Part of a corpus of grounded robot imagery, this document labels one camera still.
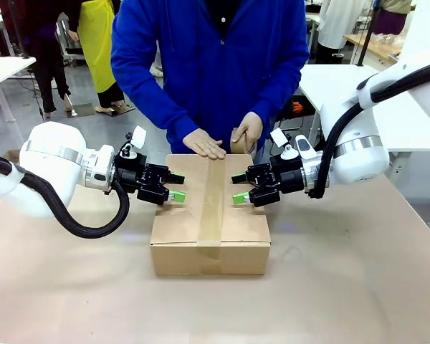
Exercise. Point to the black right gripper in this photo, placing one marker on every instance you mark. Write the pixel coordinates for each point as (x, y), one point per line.
(286, 175)

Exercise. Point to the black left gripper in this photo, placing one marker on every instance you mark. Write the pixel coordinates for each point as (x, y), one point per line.
(132, 175)

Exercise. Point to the brown packing tape roll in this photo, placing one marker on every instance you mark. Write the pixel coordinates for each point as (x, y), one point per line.
(238, 145)

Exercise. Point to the brown cardboard box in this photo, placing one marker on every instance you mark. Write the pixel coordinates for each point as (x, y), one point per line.
(243, 229)

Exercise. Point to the person's left forearm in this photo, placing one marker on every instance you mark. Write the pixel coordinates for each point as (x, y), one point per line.
(276, 93)

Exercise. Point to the person's right forearm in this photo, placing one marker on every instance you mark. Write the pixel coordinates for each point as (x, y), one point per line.
(165, 111)

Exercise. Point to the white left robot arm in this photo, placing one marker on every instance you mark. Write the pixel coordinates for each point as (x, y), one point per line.
(50, 143)

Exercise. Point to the person's right hand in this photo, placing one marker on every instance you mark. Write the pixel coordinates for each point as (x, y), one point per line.
(204, 145)

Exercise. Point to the person's left hand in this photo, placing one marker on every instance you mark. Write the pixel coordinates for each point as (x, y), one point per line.
(252, 125)

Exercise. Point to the brown tape strip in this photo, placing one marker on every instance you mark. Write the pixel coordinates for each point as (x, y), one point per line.
(211, 200)

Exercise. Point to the green-edged floor platform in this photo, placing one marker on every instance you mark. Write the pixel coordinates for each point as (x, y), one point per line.
(123, 109)

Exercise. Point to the person in blue hoodie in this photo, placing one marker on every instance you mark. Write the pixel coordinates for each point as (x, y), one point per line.
(215, 71)

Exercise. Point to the wooden crate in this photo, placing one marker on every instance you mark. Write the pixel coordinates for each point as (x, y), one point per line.
(11, 156)

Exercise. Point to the person in yellow apron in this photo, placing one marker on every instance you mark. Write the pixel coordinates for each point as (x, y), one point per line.
(96, 43)

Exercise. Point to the person in dark clothes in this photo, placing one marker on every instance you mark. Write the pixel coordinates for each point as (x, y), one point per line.
(50, 71)

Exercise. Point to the wooden workbench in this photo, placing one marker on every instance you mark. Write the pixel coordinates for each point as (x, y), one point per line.
(378, 48)

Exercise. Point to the person in white coat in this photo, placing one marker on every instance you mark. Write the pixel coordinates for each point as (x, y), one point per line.
(340, 21)

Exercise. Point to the black pole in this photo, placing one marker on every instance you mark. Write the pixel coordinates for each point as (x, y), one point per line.
(367, 32)

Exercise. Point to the person in purple skirt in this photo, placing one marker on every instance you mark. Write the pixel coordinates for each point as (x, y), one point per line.
(390, 19)

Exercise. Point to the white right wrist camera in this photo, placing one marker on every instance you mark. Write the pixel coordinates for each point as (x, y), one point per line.
(278, 138)

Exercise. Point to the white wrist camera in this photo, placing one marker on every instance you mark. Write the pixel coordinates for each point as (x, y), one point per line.
(139, 137)
(278, 138)

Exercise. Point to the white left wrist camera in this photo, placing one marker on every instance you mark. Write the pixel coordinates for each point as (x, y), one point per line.
(139, 137)

